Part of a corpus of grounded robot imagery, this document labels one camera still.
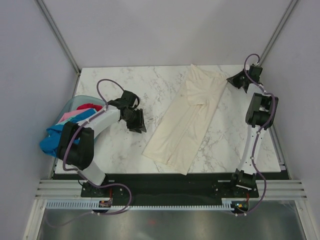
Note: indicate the blue t-shirt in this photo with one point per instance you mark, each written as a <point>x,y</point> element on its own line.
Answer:
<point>71,140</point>

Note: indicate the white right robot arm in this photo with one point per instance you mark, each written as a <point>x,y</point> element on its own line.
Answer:
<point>259,118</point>

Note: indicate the clear teal-rimmed plastic basket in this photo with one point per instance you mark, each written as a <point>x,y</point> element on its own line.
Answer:
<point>70,105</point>

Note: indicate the red t-shirt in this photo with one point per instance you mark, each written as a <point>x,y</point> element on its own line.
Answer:
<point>90,106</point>

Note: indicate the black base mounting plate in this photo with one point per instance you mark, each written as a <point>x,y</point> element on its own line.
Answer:
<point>165,188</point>

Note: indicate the right aluminium corner post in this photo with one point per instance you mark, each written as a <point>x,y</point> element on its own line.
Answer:
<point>278,30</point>

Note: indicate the aluminium corner post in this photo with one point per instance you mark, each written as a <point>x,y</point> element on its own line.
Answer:
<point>278,30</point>
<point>58,35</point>

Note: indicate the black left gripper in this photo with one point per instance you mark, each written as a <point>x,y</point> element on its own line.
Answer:
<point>139,125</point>

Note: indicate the aluminium frame rail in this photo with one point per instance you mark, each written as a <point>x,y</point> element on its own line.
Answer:
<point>71,190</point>

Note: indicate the pink t-shirt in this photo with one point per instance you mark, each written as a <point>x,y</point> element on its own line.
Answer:
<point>73,116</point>

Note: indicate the left aluminium corner post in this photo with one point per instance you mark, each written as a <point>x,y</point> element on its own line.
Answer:
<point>58,35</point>

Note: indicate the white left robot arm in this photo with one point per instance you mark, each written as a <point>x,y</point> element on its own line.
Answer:
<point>100,121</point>

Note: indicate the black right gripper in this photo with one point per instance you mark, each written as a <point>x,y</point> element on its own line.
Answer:
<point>233,80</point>

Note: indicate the cream white t-shirt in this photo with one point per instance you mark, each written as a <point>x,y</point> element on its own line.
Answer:
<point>179,135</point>

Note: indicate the white slotted cable duct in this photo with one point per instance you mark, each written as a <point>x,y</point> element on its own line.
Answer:
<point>63,204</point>

